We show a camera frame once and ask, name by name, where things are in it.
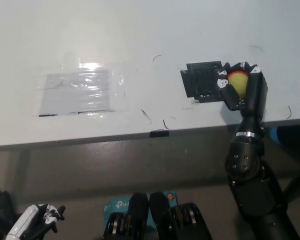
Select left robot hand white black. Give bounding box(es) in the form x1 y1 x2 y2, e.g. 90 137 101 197
5 203 66 240

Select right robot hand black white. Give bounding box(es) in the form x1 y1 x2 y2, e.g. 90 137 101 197
216 60 269 137

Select small yellow orange tennis ball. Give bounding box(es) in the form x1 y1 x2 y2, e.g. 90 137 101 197
227 70 250 100

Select black power adapter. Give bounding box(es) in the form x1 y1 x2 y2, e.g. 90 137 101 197
0 190 16 223

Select blue object under table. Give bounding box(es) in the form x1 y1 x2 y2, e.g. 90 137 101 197
269 126 282 146

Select black tape patch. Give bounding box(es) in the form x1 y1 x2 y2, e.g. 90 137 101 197
179 60 231 104

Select teal tp-link box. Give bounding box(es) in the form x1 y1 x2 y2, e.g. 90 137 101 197
103 191 178 227

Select small black tape strip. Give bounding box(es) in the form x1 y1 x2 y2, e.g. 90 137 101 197
149 129 170 138

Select taped clear plastic sheet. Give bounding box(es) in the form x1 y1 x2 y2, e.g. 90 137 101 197
37 62 130 118

